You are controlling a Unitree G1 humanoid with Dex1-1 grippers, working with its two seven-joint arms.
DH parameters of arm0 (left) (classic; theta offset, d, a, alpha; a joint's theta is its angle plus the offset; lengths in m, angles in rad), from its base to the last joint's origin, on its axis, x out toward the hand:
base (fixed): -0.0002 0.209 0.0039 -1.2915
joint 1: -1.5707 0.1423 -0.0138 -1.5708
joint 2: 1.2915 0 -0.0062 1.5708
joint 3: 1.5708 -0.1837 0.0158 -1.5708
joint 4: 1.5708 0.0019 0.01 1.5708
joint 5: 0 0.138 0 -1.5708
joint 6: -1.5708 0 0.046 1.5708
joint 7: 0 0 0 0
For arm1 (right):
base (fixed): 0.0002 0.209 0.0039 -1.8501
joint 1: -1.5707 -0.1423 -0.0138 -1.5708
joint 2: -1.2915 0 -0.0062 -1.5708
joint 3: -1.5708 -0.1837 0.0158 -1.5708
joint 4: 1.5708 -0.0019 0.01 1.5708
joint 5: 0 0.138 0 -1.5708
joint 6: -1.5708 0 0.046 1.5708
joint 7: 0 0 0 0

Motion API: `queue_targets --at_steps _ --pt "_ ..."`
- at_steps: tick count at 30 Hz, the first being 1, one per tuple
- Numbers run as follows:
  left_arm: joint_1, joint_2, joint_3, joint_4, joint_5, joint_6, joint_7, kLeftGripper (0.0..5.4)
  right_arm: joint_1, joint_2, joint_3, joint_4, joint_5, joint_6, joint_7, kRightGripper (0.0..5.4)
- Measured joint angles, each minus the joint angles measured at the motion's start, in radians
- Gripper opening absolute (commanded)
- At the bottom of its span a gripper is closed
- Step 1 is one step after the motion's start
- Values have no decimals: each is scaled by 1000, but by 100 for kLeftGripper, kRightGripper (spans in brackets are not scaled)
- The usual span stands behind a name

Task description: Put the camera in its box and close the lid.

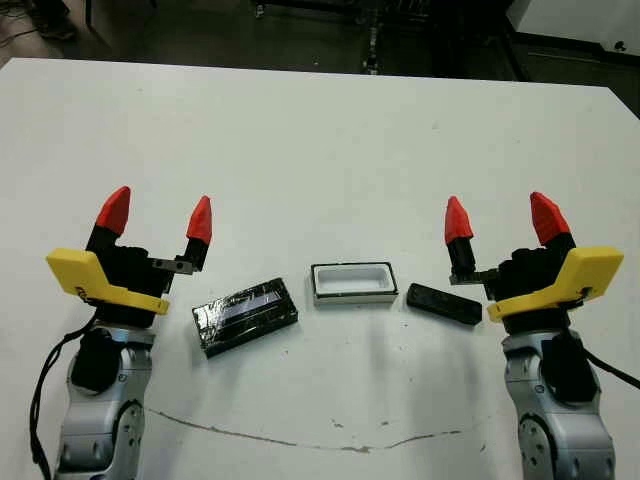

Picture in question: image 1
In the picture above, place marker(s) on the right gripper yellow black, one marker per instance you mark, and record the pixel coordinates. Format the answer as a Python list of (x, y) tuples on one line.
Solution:
[(530, 285)]

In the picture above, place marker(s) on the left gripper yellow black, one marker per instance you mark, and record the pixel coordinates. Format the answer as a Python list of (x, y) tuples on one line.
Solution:
[(125, 280)]

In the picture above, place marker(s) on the black phone-like camera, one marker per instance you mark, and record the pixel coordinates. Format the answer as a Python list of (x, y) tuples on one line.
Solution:
[(445, 302)]

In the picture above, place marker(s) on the black glossy box lid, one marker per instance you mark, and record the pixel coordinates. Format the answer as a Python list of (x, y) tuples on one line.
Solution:
[(245, 315)]

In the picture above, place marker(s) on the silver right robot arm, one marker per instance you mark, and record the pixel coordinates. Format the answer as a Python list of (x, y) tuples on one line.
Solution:
[(575, 440)]

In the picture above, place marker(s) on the box base with white tray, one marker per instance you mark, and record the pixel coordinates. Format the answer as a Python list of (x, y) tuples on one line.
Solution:
[(352, 280)]

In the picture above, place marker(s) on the white cabinet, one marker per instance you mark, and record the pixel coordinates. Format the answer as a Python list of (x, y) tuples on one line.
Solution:
[(575, 20)]

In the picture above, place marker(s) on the metal frame post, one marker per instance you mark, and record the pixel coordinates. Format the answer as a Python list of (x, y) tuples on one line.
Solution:
[(375, 50)]

